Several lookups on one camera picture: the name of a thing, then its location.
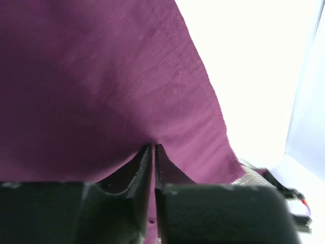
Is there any wire mesh instrument tray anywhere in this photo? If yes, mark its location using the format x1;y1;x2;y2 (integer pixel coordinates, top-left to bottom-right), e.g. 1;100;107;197
231;159;271;186

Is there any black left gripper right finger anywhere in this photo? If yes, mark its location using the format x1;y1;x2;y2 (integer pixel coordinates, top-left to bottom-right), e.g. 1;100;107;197
155;145;304;243

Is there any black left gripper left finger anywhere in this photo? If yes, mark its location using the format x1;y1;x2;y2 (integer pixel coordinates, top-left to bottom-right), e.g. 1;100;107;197
1;145;152;243

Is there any purple cloth wrap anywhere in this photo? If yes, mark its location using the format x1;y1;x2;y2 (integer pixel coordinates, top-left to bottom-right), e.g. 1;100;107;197
1;1;244;243

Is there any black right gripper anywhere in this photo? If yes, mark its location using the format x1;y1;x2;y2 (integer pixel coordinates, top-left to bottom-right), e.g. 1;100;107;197
263;169;313;233

